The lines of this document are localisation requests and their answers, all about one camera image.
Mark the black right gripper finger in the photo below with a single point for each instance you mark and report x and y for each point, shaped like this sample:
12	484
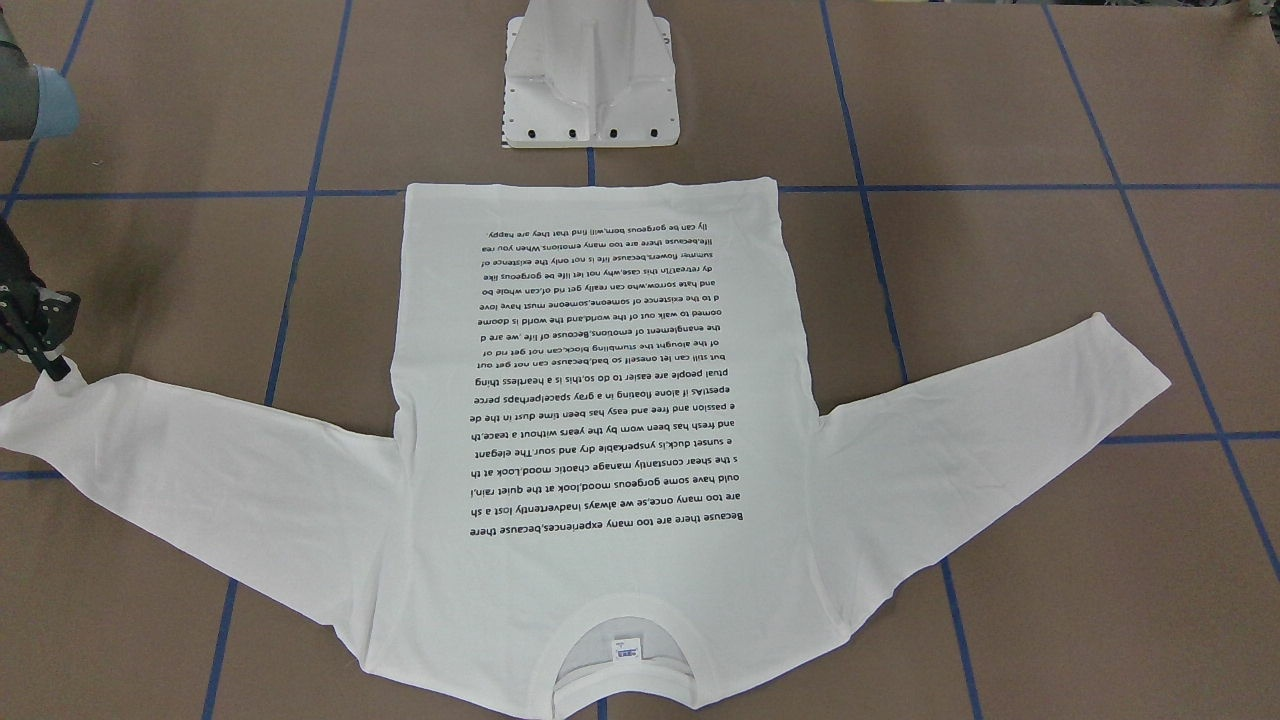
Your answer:
53	364

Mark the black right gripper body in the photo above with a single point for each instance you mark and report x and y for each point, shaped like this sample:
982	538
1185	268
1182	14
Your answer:
30	318

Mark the white long-sleeve printed shirt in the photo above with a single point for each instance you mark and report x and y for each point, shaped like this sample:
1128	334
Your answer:
608	472

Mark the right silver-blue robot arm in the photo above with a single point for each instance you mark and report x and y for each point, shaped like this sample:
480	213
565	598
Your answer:
36	102

